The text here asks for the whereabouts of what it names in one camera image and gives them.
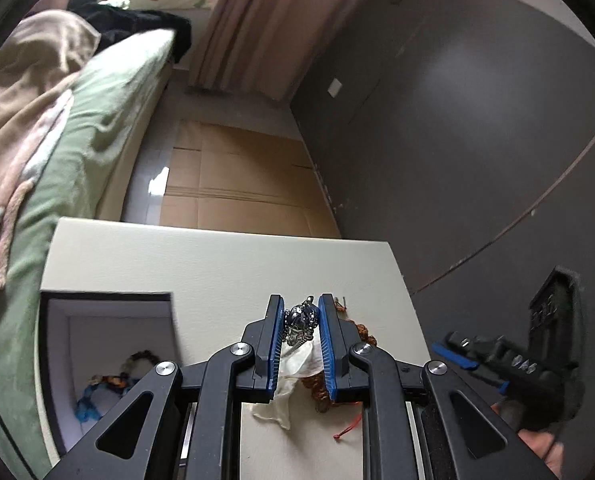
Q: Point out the white wall socket plate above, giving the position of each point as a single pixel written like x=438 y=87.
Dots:
x=335 y=88

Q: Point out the person's right hand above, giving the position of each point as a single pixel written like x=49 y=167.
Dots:
x=532 y=450

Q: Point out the beige blanket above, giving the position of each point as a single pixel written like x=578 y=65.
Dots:
x=22 y=110

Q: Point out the black clothing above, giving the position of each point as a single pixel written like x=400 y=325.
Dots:
x=127 y=20

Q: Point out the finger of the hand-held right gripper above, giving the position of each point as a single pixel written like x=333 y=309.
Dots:
x=470 y=344
x=455 y=355

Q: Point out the black jewelry box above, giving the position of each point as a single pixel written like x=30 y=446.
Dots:
x=107 y=335

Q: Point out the pink curtain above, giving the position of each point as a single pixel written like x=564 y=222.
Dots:
x=257 y=25

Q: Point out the white cloth pouch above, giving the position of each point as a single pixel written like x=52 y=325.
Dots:
x=292 y=365

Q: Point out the flat cardboard sheet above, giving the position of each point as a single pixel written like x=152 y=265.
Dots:
x=237 y=175

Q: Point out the bed with green sheet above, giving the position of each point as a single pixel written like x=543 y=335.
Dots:
x=92 y=125

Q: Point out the silver black pendant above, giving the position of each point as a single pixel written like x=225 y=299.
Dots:
x=300 y=322

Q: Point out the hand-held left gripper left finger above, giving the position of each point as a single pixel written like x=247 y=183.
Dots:
x=275 y=345

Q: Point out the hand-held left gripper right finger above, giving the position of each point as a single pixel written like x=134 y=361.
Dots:
x=327 y=347

